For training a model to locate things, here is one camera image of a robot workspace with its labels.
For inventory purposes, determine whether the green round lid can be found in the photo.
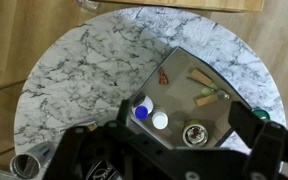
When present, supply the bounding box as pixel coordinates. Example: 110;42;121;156
252;107;272;122

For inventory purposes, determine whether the small green item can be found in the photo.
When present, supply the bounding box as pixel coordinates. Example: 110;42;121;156
200;85;218;96

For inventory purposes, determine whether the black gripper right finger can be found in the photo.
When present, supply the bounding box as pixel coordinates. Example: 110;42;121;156
227;100;287;180

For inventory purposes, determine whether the silver grey paper cup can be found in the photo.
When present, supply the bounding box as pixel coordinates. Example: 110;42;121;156
9;141;57;180

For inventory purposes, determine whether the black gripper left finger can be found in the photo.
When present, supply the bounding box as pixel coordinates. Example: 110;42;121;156
116;98;132;127

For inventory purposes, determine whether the tan wooden block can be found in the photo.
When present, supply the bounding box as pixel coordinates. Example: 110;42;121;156
194;93;220;108
189;68;214;87

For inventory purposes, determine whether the round metal tin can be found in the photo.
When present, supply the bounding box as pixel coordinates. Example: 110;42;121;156
182;119;209;148

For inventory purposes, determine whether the small silver metal item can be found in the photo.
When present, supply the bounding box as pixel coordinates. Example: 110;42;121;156
216;90;231;101

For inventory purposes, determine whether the white bottle with blue cap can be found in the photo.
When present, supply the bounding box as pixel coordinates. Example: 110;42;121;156
132;95;155;121

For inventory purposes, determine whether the red sachet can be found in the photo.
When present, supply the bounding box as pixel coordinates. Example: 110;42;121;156
158;66;170;86

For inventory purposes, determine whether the dark blue open cardboard box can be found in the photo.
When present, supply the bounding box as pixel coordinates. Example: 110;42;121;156
127;46;254;150

